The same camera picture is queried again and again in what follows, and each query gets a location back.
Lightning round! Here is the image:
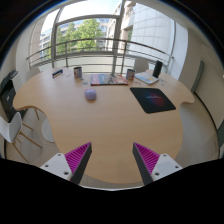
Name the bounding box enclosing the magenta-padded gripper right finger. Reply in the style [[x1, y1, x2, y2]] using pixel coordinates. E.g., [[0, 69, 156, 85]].
[[132, 141, 184, 186]]

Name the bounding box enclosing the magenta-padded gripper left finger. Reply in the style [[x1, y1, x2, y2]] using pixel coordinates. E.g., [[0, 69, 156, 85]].
[[39, 141, 93, 185]]

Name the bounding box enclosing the lavender pink computer mouse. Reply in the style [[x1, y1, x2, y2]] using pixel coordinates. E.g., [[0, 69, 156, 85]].
[[84, 87, 98, 102]]

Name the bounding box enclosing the black printed mouse pad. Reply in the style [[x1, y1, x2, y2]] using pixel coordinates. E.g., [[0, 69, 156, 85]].
[[129, 86, 177, 115]]

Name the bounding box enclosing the white chair with wooden legs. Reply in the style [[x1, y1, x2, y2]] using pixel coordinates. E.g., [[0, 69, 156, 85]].
[[30, 106, 56, 144], [0, 114, 43, 164]]

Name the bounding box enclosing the open light-coloured magazine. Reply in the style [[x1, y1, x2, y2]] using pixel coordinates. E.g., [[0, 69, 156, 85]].
[[134, 71, 160, 85]]

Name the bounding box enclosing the red and blue magazine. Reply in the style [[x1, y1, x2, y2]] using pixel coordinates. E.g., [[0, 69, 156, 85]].
[[89, 73, 129, 87]]

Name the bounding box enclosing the small pot with plant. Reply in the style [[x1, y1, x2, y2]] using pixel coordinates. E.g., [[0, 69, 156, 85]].
[[125, 68, 136, 81]]

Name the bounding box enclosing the printed ceramic mug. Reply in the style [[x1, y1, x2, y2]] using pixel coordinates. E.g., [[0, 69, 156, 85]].
[[73, 66, 83, 79]]

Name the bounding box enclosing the small dark stapler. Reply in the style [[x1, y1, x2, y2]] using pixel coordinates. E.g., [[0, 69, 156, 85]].
[[51, 68, 64, 79]]

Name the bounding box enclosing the black cylindrical speaker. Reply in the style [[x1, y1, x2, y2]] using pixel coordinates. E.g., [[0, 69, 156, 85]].
[[152, 60, 164, 79]]

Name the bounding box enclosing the grey door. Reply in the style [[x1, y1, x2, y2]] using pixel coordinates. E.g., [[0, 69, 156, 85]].
[[190, 59, 205, 94]]

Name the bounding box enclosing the grey metal balcony railing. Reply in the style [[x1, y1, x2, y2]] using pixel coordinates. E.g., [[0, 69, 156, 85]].
[[25, 37, 174, 73]]

